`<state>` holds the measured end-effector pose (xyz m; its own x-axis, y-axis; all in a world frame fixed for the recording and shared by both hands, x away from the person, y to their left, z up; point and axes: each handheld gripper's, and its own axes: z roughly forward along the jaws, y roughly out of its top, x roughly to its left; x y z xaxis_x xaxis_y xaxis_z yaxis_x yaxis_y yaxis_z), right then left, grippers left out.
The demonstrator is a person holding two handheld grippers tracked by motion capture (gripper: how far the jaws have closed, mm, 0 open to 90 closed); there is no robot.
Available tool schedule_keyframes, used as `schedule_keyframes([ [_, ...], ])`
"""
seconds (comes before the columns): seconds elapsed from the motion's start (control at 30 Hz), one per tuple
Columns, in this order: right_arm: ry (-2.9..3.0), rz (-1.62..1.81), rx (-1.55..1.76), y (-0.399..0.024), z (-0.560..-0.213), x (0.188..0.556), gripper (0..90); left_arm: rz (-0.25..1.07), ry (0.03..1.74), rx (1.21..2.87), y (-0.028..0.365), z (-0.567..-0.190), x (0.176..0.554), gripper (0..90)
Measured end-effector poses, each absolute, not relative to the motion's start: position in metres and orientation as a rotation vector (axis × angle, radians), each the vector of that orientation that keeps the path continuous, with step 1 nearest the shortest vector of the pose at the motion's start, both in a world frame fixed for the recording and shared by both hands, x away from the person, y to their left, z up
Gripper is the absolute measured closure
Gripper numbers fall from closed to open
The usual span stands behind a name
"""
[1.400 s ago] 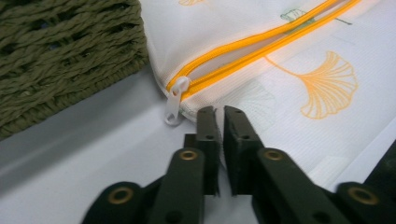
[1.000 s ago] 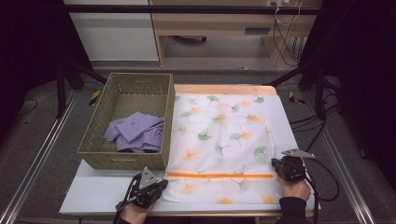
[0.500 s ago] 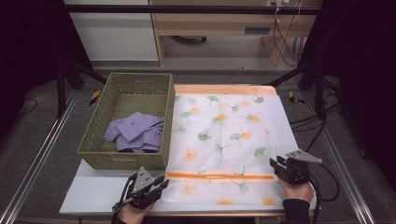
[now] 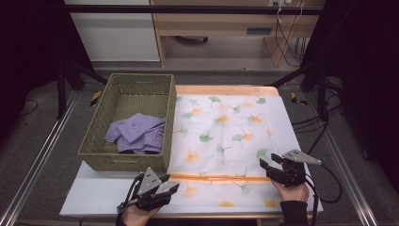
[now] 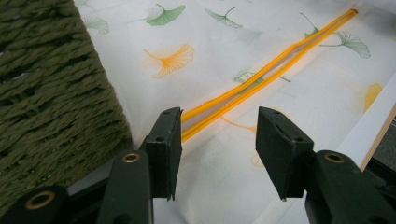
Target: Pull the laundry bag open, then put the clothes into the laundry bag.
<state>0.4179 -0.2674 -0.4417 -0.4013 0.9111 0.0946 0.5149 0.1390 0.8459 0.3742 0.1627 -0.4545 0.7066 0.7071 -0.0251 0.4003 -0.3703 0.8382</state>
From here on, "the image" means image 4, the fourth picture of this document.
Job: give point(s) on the person's right hand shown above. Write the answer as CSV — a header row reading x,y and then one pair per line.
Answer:
x,y
291,193

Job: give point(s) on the wooden desk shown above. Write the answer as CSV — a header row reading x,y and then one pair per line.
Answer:
x,y
219,22

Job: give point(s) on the white leaf-print mesh laundry bag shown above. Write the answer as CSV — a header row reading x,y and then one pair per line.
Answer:
x,y
219,138

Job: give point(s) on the black curtain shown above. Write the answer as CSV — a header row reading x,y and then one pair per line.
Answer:
x,y
370,62
28,47

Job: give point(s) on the black metal stand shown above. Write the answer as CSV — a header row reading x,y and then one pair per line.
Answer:
x,y
61,94
323,94

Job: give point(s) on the white cabinet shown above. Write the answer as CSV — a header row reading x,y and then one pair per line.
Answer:
x,y
116,37

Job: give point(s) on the black horizontal metal bar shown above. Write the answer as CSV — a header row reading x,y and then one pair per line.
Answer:
x,y
156,9

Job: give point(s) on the aluminium rail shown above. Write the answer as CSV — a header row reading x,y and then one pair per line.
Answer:
x,y
34,166
348,188

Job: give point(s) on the purple garment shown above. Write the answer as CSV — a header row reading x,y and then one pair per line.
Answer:
x,y
141,132

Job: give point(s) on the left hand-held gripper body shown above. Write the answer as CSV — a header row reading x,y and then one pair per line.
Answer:
x,y
150,182

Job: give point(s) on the green woven basket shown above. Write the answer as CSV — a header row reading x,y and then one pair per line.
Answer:
x,y
138,91

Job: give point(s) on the person's left hand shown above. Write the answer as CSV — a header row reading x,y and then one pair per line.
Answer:
x,y
138,216

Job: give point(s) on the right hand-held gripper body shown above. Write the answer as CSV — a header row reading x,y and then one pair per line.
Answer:
x,y
301,157

